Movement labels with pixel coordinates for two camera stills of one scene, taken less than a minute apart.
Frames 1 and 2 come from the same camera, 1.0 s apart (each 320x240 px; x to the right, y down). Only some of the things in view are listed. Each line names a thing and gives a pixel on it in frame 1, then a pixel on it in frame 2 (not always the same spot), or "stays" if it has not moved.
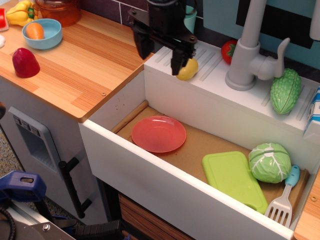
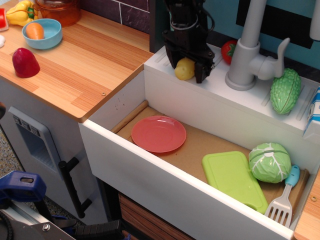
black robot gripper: x=164 y=19 -> x=191 y=43
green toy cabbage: x=270 y=162 stays
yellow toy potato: x=190 y=69 stays
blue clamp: x=21 y=186 stays
